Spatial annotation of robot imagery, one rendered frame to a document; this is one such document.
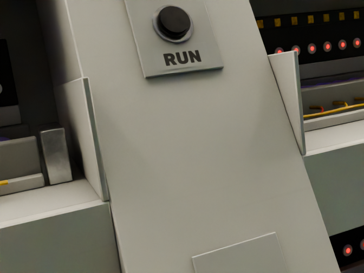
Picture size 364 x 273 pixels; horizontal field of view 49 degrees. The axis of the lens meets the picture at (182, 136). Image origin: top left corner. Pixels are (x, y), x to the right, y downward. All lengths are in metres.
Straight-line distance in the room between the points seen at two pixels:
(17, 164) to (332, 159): 0.16
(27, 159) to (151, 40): 0.09
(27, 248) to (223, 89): 0.11
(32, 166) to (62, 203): 0.05
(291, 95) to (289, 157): 0.03
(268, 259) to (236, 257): 0.01
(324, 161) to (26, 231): 0.14
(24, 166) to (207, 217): 0.10
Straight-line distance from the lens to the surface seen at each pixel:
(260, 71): 0.21
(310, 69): 0.45
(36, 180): 0.21
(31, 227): 0.16
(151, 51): 0.19
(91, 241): 0.17
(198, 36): 0.20
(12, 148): 0.22
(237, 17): 0.22
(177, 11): 0.20
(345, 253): 0.41
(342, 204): 0.22
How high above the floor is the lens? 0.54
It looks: 12 degrees up
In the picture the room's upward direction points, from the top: 15 degrees counter-clockwise
